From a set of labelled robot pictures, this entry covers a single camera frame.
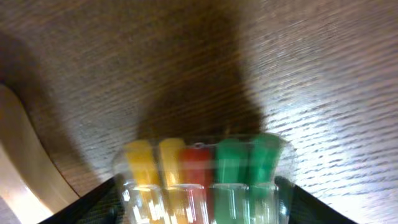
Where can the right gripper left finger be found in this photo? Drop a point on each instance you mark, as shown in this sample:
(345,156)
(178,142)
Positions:
(101,205)

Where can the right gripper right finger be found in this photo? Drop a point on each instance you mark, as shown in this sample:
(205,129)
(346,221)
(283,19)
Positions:
(297,206)

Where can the clear box coloured pegs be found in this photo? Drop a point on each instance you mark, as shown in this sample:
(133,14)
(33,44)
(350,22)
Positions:
(206,179)

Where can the orange scraper wooden handle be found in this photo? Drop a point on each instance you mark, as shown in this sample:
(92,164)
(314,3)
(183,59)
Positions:
(31,185)

